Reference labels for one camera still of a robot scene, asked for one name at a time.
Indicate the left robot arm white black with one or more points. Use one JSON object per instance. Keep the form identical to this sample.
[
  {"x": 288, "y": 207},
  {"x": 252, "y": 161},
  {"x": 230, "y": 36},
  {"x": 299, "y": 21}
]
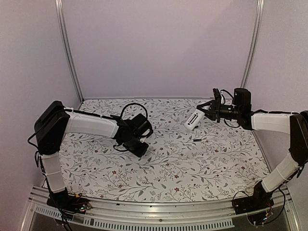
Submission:
[{"x": 58, "y": 120}]

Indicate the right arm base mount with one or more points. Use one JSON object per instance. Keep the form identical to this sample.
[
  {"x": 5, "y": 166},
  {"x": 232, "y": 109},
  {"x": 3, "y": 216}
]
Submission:
[{"x": 260, "y": 199}]

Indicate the front aluminium rail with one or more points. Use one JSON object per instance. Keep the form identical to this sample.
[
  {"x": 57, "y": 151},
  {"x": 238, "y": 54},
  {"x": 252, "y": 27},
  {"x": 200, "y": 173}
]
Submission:
[{"x": 109, "y": 215}]

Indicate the right aluminium frame post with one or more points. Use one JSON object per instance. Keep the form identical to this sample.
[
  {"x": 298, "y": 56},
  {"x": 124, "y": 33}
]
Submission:
[{"x": 253, "y": 44}]

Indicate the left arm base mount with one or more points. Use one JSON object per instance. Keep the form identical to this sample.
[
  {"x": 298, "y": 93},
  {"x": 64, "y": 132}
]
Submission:
[{"x": 69, "y": 203}]

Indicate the aluminium frame post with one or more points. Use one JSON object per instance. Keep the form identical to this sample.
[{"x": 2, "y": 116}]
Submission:
[
  {"x": 65, "y": 40},
  {"x": 253, "y": 44}
]

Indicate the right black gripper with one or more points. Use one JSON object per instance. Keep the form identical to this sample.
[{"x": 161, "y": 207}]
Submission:
[{"x": 214, "y": 110}]

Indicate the left aluminium frame post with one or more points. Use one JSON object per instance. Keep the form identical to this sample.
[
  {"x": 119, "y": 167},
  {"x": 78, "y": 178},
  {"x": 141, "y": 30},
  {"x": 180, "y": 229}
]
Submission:
[{"x": 65, "y": 40}]

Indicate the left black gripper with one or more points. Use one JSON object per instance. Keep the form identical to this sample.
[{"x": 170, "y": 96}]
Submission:
[{"x": 140, "y": 152}]

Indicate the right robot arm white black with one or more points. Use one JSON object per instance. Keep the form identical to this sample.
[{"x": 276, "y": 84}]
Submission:
[{"x": 291, "y": 123}]

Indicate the white remote control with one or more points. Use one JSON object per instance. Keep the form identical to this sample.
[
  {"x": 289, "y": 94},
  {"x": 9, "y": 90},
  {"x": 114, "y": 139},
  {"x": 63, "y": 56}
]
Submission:
[{"x": 194, "y": 119}]

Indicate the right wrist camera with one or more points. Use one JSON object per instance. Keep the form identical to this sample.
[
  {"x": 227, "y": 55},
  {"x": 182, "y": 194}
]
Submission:
[{"x": 218, "y": 96}]

